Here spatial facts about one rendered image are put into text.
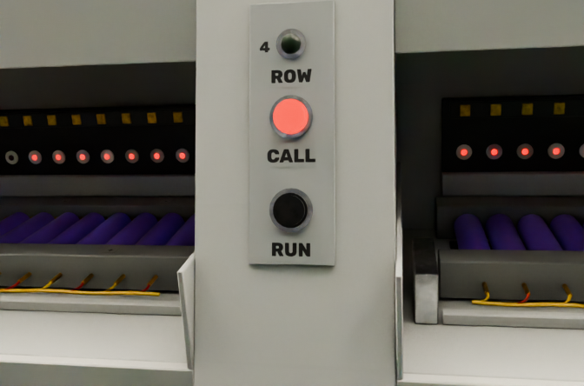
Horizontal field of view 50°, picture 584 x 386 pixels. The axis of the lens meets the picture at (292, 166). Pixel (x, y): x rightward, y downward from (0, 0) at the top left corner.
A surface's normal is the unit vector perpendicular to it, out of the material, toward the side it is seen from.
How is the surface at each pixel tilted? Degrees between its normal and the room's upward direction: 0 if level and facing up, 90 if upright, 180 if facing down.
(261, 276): 90
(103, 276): 108
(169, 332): 18
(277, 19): 90
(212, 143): 90
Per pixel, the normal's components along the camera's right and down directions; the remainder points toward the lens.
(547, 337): -0.05, -0.97
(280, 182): -0.17, -0.05
